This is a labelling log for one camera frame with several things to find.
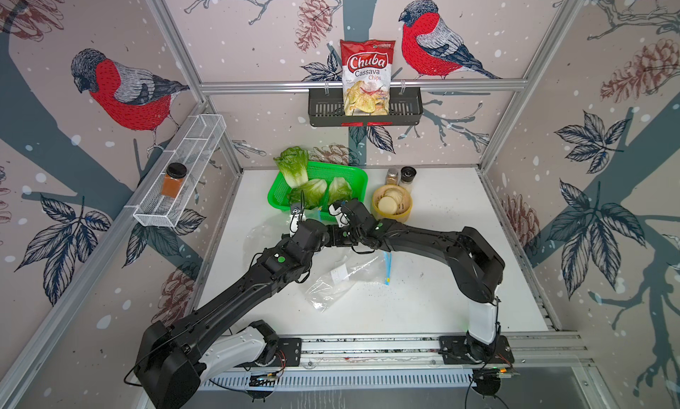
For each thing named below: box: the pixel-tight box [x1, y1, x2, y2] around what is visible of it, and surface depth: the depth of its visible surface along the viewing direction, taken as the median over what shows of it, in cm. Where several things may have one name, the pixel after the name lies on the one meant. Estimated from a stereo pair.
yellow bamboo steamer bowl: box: [371, 184, 413, 224], surface depth 105 cm
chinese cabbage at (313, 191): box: [286, 178, 328, 210], surface depth 103 cm
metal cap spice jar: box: [386, 167, 400, 186], surface depth 109 cm
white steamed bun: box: [378, 196, 398, 215], surface depth 102 cm
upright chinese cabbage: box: [273, 146, 310, 189], surface depth 107 cm
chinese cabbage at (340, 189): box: [328, 176, 353, 206], surface depth 103 cm
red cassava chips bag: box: [340, 38, 396, 116], surface depth 87 cm
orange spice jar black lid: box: [161, 162, 188, 199], surface depth 68 cm
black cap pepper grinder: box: [397, 165, 418, 194], surface depth 106 cm
